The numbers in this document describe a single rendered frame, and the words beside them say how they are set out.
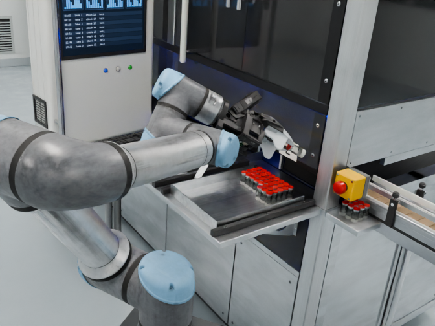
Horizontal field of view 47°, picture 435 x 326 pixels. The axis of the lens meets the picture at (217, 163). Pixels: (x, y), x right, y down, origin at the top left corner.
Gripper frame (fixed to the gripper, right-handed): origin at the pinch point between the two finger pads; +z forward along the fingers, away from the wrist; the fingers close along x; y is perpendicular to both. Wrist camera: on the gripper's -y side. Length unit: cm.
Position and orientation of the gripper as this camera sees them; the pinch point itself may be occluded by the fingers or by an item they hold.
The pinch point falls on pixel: (287, 143)
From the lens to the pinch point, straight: 125.0
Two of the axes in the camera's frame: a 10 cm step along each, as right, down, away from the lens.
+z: 8.5, 4.4, 3.0
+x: 4.9, -4.3, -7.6
